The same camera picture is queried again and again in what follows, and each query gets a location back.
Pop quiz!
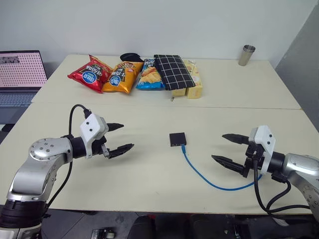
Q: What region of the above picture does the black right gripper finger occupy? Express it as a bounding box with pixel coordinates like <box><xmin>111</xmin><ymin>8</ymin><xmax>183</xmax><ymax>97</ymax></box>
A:
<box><xmin>221</xmin><ymin>133</ymin><xmax>250</xmax><ymax>146</ymax></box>
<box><xmin>211</xmin><ymin>154</ymin><xmax>246</xmax><ymax>175</ymax></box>

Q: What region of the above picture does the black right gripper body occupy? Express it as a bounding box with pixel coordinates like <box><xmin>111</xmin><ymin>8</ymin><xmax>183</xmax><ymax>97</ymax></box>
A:
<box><xmin>242</xmin><ymin>142</ymin><xmax>266</xmax><ymax>179</ymax></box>

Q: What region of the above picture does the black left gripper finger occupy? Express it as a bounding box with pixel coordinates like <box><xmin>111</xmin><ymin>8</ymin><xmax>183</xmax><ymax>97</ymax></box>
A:
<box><xmin>108</xmin><ymin>143</ymin><xmax>136</xmax><ymax>159</ymax></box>
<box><xmin>106</xmin><ymin>122</ymin><xmax>125</xmax><ymax>133</ymax></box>

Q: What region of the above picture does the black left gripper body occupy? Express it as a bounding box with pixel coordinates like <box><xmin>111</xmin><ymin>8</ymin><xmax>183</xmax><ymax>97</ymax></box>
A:
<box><xmin>91</xmin><ymin>135</ymin><xmax>112</xmax><ymax>159</ymax></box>

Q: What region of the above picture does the orange chip bag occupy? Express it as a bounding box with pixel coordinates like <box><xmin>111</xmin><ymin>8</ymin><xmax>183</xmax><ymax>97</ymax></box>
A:
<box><xmin>102</xmin><ymin>61</ymin><xmax>145</xmax><ymax>95</ymax></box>

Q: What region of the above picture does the red chip bag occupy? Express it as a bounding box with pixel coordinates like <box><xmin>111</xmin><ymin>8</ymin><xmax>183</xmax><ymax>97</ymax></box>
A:
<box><xmin>68</xmin><ymin>54</ymin><xmax>114</xmax><ymax>94</ymax></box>

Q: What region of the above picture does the blue chip bag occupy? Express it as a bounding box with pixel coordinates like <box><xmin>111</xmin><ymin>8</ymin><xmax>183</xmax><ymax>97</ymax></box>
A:
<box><xmin>135</xmin><ymin>57</ymin><xmax>166</xmax><ymax>91</ymax></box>

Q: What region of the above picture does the yellow snack box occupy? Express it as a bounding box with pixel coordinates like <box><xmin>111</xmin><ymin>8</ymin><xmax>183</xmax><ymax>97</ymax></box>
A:
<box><xmin>182</xmin><ymin>59</ymin><xmax>203</xmax><ymax>100</ymax></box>
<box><xmin>171</xmin><ymin>87</ymin><xmax>187</xmax><ymax>98</ymax></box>

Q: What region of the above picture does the black rounded cap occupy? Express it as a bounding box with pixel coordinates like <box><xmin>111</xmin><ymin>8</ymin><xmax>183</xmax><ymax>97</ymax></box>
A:
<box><xmin>120</xmin><ymin>52</ymin><xmax>142</xmax><ymax>63</ymax></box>

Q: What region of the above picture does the black white checked pouch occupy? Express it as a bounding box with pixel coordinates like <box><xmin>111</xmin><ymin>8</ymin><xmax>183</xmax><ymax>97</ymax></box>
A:
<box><xmin>153</xmin><ymin>54</ymin><xmax>196</xmax><ymax>91</ymax></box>

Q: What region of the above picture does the steel cup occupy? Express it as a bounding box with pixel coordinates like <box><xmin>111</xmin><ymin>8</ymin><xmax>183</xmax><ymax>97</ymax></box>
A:
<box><xmin>238</xmin><ymin>44</ymin><xmax>257</xmax><ymax>67</ymax></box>

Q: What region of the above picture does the small black white device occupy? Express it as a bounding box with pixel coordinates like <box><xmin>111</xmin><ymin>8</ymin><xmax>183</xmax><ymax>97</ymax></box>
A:
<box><xmin>90</xmin><ymin>228</ymin><xmax>117</xmax><ymax>239</ymax></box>

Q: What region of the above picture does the grey laptop with pink screen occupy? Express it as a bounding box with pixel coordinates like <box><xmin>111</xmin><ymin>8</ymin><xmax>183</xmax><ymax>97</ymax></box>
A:
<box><xmin>0</xmin><ymin>50</ymin><xmax>48</xmax><ymax>109</ymax></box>

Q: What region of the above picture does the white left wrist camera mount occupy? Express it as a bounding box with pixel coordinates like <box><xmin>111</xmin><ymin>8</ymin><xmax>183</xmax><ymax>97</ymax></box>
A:
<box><xmin>79</xmin><ymin>114</ymin><xmax>110</xmax><ymax>159</ymax></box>

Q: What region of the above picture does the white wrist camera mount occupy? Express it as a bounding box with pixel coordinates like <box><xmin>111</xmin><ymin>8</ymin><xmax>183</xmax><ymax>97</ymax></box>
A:
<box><xmin>79</xmin><ymin>114</ymin><xmax>110</xmax><ymax>159</ymax></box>
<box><xmin>250</xmin><ymin>125</ymin><xmax>277</xmax><ymax>174</ymax></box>

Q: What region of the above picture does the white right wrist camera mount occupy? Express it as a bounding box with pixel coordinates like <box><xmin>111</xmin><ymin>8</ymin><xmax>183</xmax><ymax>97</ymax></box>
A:
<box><xmin>250</xmin><ymin>125</ymin><xmax>277</xmax><ymax>174</ymax></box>

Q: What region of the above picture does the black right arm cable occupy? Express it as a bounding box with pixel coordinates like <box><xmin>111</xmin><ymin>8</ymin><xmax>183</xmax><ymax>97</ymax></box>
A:
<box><xmin>251</xmin><ymin>151</ymin><xmax>312</xmax><ymax>226</ymax></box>

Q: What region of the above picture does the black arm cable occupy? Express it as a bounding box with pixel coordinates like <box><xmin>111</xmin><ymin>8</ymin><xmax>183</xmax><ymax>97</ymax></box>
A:
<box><xmin>251</xmin><ymin>151</ymin><xmax>312</xmax><ymax>226</ymax></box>
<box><xmin>44</xmin><ymin>104</ymin><xmax>92</xmax><ymax>212</ymax></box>

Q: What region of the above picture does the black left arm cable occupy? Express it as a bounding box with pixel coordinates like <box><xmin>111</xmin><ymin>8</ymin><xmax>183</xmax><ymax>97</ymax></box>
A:
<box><xmin>44</xmin><ymin>104</ymin><xmax>92</xmax><ymax>212</ymax></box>

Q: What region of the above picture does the blue cable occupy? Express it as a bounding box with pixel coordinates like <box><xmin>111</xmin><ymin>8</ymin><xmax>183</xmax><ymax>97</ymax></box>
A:
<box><xmin>179</xmin><ymin>144</ymin><xmax>264</xmax><ymax>191</ymax></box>

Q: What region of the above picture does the small black adapter box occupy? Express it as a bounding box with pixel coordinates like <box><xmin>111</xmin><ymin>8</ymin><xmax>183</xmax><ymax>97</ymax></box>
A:
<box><xmin>169</xmin><ymin>132</ymin><xmax>189</xmax><ymax>147</ymax></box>

